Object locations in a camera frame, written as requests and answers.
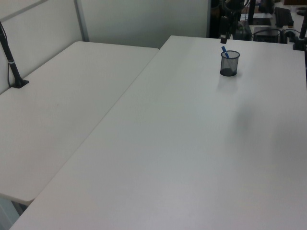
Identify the black office chair back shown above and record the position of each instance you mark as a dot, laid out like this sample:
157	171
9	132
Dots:
283	16

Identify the white side table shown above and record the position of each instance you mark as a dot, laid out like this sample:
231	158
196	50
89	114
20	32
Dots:
60	107

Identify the blue and white marker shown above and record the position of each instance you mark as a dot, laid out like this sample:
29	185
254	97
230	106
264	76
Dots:
224	49

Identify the black camera pole with base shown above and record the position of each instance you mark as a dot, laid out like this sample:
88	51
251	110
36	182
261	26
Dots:
12	64

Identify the black pole with table clamp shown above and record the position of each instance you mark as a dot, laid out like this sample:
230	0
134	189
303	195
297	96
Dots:
298	44

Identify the black vertical stand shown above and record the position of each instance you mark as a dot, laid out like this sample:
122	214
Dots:
251	12

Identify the grey partition post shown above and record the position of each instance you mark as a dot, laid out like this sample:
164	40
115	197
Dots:
82	21

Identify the black mesh pen cup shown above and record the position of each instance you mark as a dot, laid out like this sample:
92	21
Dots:
229	68

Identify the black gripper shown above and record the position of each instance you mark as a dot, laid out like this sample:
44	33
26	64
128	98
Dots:
231	8

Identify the dark computer box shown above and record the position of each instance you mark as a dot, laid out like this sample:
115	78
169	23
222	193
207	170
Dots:
266	34

